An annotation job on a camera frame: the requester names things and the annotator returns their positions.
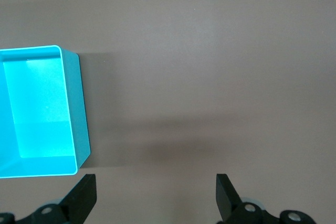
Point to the turquoise plastic bin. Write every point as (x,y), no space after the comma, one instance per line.
(39,108)

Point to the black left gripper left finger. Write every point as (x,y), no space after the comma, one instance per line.
(78,200)

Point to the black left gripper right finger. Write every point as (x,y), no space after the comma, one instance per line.
(228,200)

